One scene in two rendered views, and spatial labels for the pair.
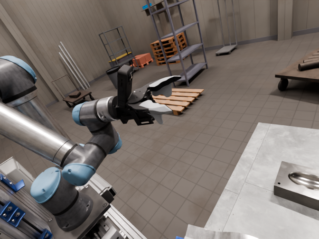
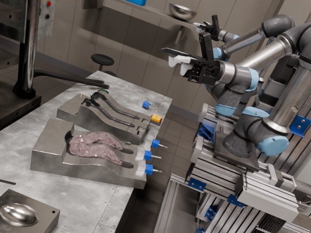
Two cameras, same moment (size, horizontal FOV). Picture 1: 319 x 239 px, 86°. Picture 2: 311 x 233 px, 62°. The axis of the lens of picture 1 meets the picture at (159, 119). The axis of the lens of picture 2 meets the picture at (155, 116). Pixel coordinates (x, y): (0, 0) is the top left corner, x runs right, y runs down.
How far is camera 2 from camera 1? 119 cm
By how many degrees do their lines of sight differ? 107
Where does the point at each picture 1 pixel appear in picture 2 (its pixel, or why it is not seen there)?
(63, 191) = (241, 119)
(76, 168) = not seen: hidden behind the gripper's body
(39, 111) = (294, 77)
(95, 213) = (220, 146)
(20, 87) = (304, 52)
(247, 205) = (90, 211)
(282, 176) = (45, 221)
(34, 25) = not seen: outside the picture
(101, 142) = (218, 87)
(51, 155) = not seen: hidden behind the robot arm
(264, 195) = (69, 222)
